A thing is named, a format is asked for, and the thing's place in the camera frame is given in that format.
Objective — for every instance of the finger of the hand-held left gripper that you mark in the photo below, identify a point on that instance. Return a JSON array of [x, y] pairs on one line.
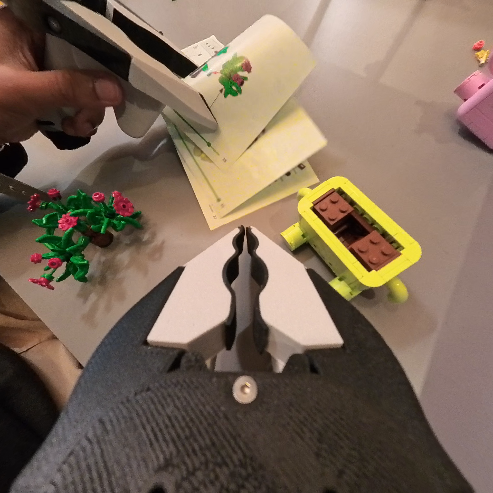
[[169, 88], [142, 15]]

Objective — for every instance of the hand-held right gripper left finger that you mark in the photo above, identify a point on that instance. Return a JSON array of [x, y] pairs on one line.
[[192, 304]]

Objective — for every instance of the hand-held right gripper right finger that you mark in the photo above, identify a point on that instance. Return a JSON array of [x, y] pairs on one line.
[[296, 304]]

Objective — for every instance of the lime green toy planter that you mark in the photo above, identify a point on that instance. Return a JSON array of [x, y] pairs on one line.
[[369, 254]]

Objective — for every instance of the instruction booklet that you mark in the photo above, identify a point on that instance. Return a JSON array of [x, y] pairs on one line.
[[269, 77]]

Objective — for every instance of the toy flower plant brown base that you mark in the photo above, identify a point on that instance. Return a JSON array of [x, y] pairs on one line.
[[102, 239]]

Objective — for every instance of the person's left forearm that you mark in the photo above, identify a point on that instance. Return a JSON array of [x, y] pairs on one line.
[[11, 161]]

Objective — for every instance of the person's left hand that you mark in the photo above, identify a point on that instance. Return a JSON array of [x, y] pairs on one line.
[[38, 96]]

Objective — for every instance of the pink brick planter with plant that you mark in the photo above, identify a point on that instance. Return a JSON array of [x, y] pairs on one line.
[[477, 111]]

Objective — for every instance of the small yellow tan toy piece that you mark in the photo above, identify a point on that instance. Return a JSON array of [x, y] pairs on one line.
[[482, 57]]

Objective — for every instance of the small pink orange toy piece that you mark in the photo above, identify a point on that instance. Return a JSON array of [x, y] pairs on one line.
[[478, 45]]

